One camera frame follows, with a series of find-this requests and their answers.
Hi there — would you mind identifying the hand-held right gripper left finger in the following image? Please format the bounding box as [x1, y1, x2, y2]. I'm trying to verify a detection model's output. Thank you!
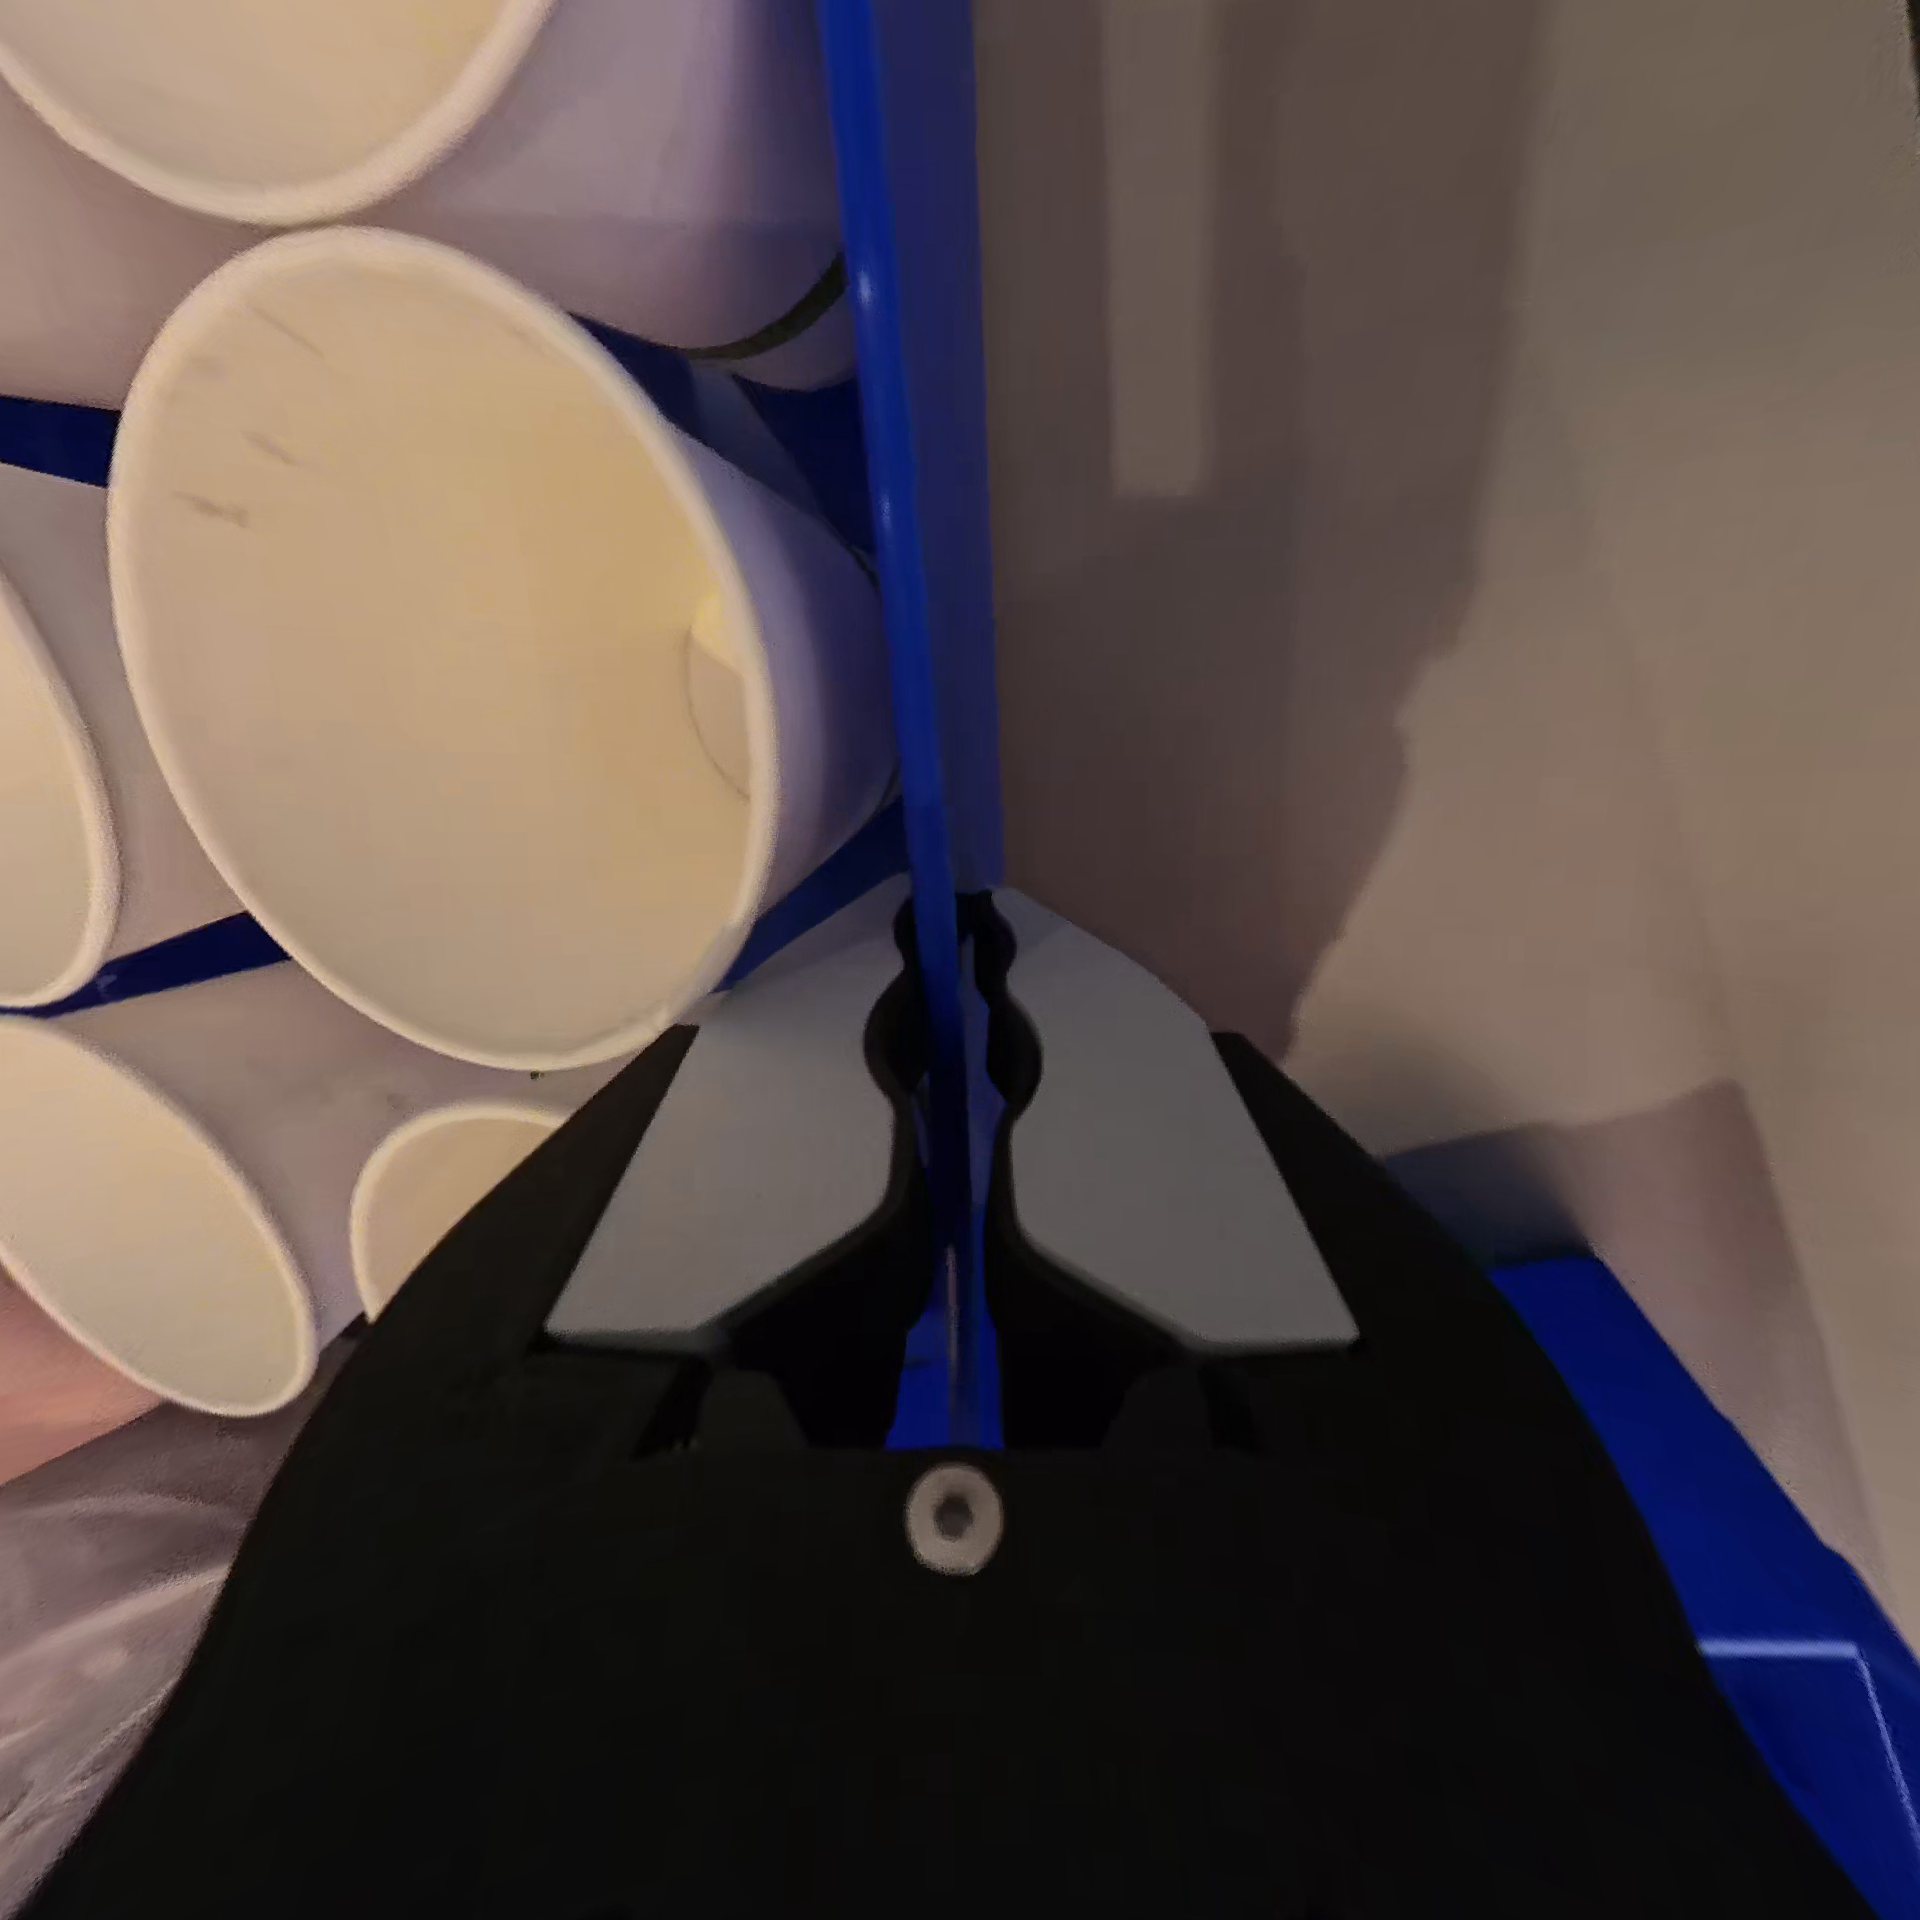
[551, 955, 936, 1412]

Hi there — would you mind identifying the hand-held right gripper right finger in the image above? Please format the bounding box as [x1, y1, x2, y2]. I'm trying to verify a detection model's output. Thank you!
[975, 890, 1357, 1412]

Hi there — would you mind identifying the blue plastic bin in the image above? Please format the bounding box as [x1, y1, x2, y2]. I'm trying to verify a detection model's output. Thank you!
[1486, 1245, 1920, 1920]
[0, 0, 1011, 1449]

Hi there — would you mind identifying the person's leg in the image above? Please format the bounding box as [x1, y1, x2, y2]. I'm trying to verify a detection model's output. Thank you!
[0, 1305, 339, 1920]

